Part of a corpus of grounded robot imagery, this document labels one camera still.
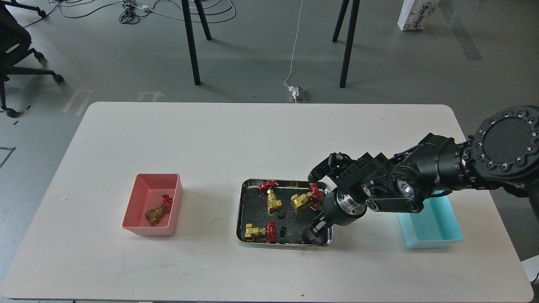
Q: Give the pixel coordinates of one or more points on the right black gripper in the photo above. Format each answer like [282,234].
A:
[339,209]

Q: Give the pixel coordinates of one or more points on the brass valve red handle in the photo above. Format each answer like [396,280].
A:
[154,216]
[269,232]
[273,203]
[311,199]

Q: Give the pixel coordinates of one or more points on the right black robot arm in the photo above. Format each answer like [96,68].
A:
[503,153]

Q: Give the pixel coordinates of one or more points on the black gear front centre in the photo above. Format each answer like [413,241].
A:
[282,232]

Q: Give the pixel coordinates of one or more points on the blue plastic box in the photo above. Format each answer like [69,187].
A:
[436,226]

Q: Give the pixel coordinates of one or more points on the pink plastic box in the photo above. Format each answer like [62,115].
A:
[145,195]

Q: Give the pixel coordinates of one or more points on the white cardboard box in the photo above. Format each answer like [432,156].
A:
[415,13]

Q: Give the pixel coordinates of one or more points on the steel metal tray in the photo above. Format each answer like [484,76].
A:
[253,209]

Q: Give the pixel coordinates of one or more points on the white power adapter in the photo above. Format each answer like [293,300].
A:
[297,94]

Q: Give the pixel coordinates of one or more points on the black table leg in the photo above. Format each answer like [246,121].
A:
[340,20]
[349,42]
[191,41]
[203,20]

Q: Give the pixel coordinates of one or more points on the black table leg rear right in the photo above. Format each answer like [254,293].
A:
[340,20]

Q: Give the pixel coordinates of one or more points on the black table leg rear left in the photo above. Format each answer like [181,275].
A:
[203,20]

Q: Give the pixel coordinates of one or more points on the black office chair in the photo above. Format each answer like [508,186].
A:
[15,42]

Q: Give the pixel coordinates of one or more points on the brass valve upright red handle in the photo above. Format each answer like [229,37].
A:
[273,203]

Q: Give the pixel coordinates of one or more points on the brass valve front red handle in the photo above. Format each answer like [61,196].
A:
[269,232]

